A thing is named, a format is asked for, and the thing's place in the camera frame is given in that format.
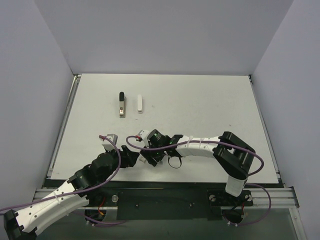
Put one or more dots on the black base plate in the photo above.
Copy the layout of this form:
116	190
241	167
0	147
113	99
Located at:
133	200

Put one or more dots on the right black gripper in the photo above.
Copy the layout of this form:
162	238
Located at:
150	157

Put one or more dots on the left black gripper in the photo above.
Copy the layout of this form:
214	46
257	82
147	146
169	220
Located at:
124	158

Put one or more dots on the white staple box sleeve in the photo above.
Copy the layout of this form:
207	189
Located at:
139	103

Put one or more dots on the aluminium frame rail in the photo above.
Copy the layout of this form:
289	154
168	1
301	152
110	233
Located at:
281	198

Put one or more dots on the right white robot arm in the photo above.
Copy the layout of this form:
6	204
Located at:
235	162

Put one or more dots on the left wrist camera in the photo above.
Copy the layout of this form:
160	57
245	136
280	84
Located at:
109	142

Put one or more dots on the printed staple box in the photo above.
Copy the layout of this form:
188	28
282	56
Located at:
142	159

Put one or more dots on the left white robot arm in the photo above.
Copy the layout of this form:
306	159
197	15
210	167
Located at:
31	221

